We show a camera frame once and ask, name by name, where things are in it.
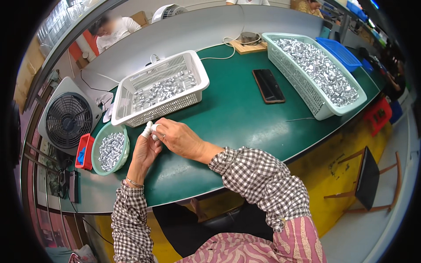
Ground person's right hand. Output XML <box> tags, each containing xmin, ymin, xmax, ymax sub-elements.
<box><xmin>151</xmin><ymin>118</ymin><xmax>207</xmax><ymax>162</ymax></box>

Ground person's left hand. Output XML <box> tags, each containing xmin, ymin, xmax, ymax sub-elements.
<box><xmin>127</xmin><ymin>121</ymin><xmax>163</xmax><ymax>185</ymax></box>

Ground white plastic basket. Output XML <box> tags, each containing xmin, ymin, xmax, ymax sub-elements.
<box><xmin>111</xmin><ymin>50</ymin><xmax>210</xmax><ymax>128</ymax></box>

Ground heap of small metal parts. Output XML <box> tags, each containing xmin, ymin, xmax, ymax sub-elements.
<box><xmin>132</xmin><ymin>70</ymin><xmax>198</xmax><ymax>113</ymax></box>

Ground metal parts pile in bowl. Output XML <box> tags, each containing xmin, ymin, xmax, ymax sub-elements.
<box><xmin>98</xmin><ymin>131</ymin><xmax>126</xmax><ymax>172</ymax></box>

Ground white cloth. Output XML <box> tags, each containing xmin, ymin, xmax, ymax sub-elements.
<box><xmin>98</xmin><ymin>92</ymin><xmax>114</xmax><ymax>124</ymax></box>

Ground small red plastic box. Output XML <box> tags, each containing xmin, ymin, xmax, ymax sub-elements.
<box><xmin>75</xmin><ymin>133</ymin><xmax>95</xmax><ymax>171</ymax></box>

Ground round green plastic bowl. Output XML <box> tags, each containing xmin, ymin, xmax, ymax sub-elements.
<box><xmin>91</xmin><ymin>122</ymin><xmax>131</xmax><ymax>176</ymax></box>

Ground grey box fan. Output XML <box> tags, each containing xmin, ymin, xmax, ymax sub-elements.
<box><xmin>37</xmin><ymin>76</ymin><xmax>103</xmax><ymax>156</ymax></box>

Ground person's legs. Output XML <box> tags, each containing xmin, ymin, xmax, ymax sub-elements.
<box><xmin>152</xmin><ymin>200</ymin><xmax>274</xmax><ymax>258</ymax></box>

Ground cardboard box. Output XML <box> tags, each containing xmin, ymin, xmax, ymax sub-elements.
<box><xmin>130</xmin><ymin>11</ymin><xmax>150</xmax><ymax>28</ymax></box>

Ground black phone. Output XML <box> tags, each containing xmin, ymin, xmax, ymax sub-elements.
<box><xmin>252</xmin><ymin>69</ymin><xmax>286</xmax><ymax>105</ymax></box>

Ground wooden board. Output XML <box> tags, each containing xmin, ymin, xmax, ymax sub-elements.
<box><xmin>229</xmin><ymin>39</ymin><xmax>268</xmax><ymax>55</ymax></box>

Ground white round fan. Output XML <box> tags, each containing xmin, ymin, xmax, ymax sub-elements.
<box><xmin>152</xmin><ymin>3</ymin><xmax>188</xmax><ymax>24</ymax></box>

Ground round metal device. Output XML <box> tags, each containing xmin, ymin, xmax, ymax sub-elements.
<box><xmin>240</xmin><ymin>32</ymin><xmax>261</xmax><ymax>46</ymax></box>

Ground stack of clear plastic trays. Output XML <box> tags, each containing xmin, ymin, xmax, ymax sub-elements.
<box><xmin>36</xmin><ymin>0</ymin><xmax>87</xmax><ymax>57</ymax></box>

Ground long pale green basket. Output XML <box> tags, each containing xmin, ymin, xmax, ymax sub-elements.
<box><xmin>262</xmin><ymin>32</ymin><xmax>368</xmax><ymax>121</ymax></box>

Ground person's body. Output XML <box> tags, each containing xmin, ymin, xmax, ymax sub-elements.
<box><xmin>174</xmin><ymin>215</ymin><xmax>327</xmax><ymax>263</ymax></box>

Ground large heap of metal parts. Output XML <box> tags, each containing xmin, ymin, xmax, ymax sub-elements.
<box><xmin>274</xmin><ymin>38</ymin><xmax>360</xmax><ymax>107</ymax></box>

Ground blue plastic basket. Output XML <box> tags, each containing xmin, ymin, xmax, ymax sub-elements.
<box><xmin>315</xmin><ymin>37</ymin><xmax>363</xmax><ymax>72</ymax></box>

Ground wooden chair with black seat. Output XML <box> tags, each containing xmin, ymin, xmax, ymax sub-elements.
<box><xmin>324</xmin><ymin>146</ymin><xmax>403</xmax><ymax>214</ymax></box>

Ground red plastic crate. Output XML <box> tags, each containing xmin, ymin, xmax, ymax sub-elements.
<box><xmin>363</xmin><ymin>97</ymin><xmax>393</xmax><ymax>137</ymax></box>

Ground workbench with assorted items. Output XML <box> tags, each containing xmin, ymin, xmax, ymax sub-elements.
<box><xmin>321</xmin><ymin>0</ymin><xmax>390</xmax><ymax>53</ymax></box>

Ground blue plastic crate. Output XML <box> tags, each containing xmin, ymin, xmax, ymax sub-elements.
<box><xmin>389</xmin><ymin>100</ymin><xmax>404</xmax><ymax>124</ymax></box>

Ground silver bracelet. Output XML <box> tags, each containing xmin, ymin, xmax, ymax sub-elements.
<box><xmin>125</xmin><ymin>176</ymin><xmax>145</xmax><ymax>189</ymax></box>

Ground black cable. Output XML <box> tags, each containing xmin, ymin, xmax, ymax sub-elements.
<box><xmin>80</xmin><ymin>69</ymin><xmax>114</xmax><ymax>94</ymax></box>

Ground white cable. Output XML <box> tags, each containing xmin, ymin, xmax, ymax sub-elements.
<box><xmin>195</xmin><ymin>33</ymin><xmax>264</xmax><ymax>60</ymax></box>

